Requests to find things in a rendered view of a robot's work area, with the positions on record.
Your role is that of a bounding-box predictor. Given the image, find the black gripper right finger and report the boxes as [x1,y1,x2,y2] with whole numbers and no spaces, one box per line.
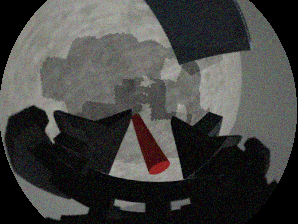
[170,116,242,180]

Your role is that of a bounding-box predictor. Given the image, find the red peg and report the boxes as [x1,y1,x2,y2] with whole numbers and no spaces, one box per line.
[132,115,170,175]

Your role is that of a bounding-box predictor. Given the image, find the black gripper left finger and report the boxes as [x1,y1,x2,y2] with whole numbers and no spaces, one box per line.
[53,109,133,175]

